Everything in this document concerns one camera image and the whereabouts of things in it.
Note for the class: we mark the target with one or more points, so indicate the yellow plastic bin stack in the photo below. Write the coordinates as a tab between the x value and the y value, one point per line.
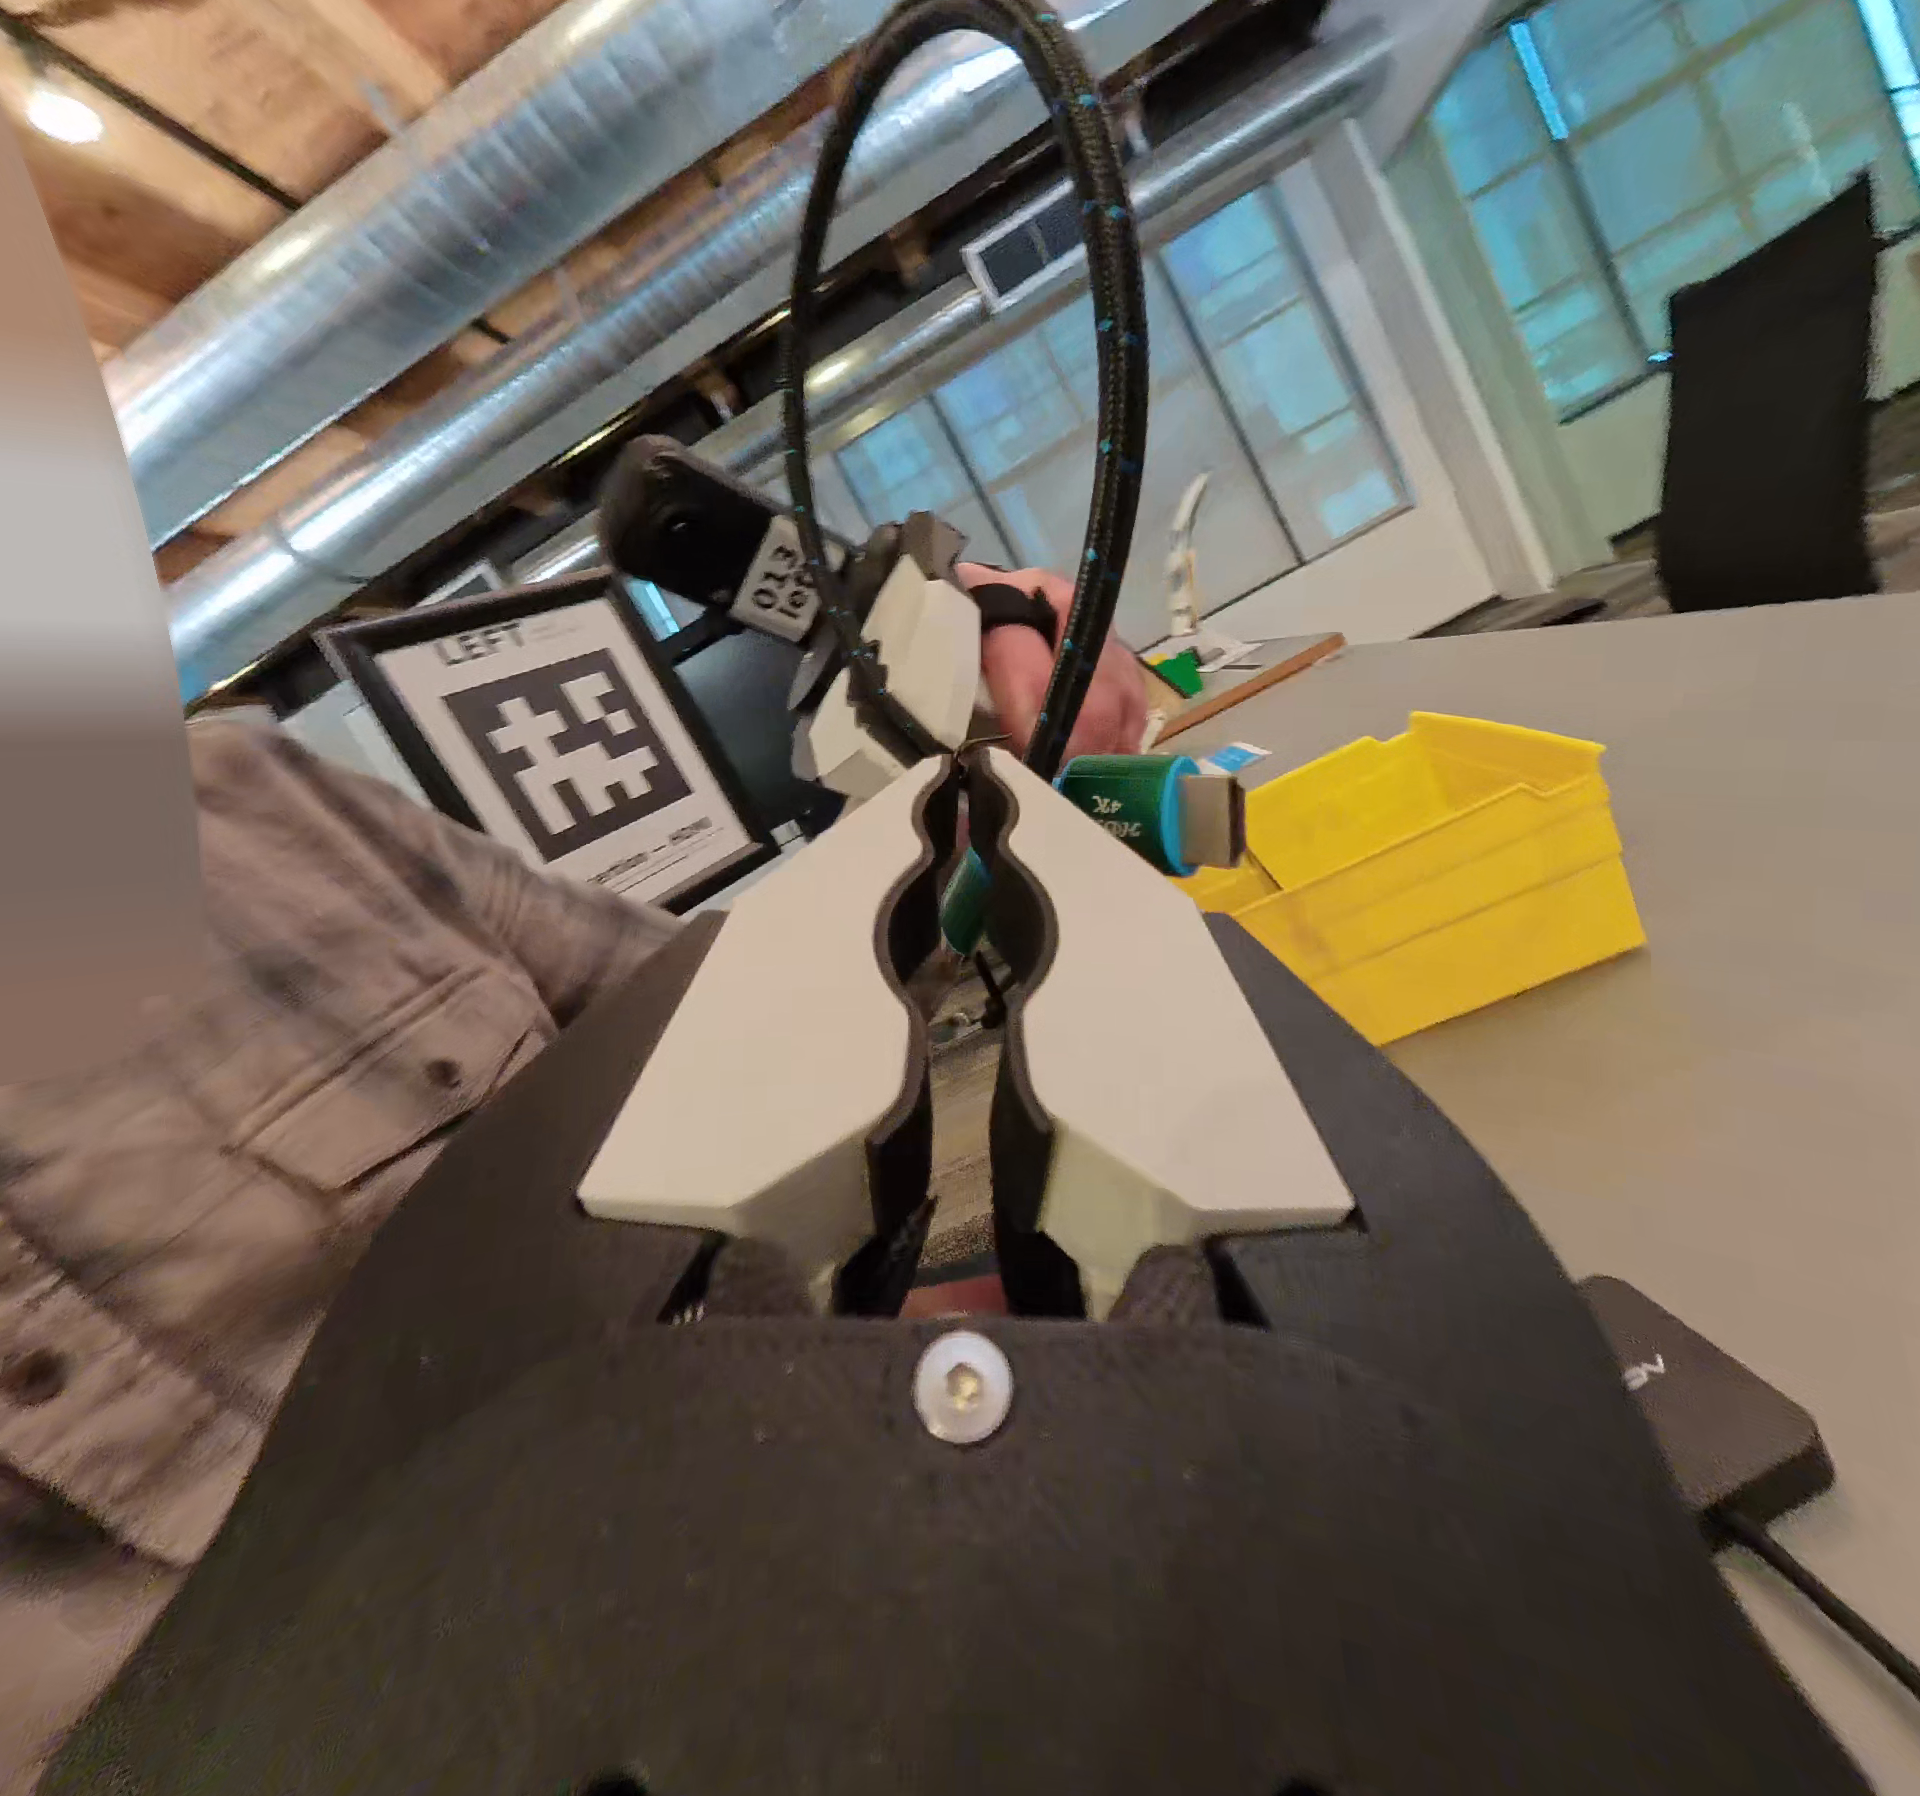
1441	897

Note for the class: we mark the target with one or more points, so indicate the black port adapter box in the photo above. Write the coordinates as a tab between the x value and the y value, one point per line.
1712	1391

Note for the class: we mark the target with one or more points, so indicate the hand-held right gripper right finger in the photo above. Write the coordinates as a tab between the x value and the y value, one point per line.
1170	1078

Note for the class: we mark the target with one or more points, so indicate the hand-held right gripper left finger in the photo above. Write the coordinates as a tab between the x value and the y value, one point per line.
765	1078

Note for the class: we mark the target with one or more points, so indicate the silver ceiling duct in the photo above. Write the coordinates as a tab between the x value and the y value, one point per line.
601	146
452	447

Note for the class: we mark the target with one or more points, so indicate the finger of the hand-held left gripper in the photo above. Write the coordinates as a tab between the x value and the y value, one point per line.
925	663
841	747

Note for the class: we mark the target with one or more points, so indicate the black office chair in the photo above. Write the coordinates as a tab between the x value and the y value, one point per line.
1772	417

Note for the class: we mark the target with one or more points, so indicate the person's left hand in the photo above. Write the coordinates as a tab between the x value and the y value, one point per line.
1076	701

